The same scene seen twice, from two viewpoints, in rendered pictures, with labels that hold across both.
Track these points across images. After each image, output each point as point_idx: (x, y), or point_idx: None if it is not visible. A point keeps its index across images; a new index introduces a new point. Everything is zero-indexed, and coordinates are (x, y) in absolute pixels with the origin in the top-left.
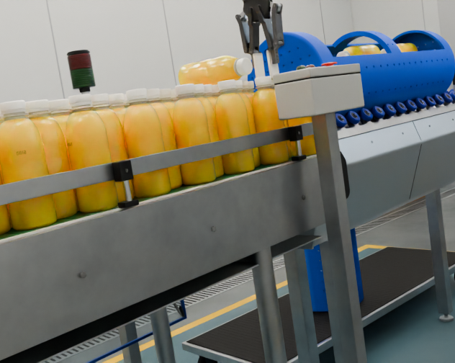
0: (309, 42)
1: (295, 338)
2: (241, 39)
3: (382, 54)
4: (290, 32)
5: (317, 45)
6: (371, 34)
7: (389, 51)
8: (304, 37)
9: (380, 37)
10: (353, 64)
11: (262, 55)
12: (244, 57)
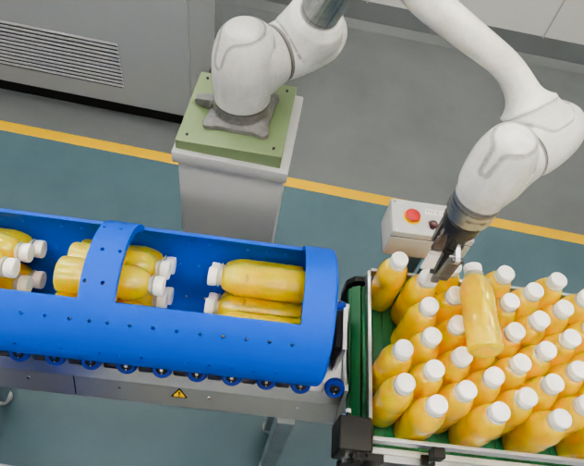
0: (334, 251)
1: (281, 453)
2: (452, 274)
3: (174, 230)
4: (335, 265)
5: (324, 248)
6: (133, 233)
7: (142, 228)
8: (331, 252)
9: (135, 225)
10: (401, 200)
11: (431, 268)
12: (477, 263)
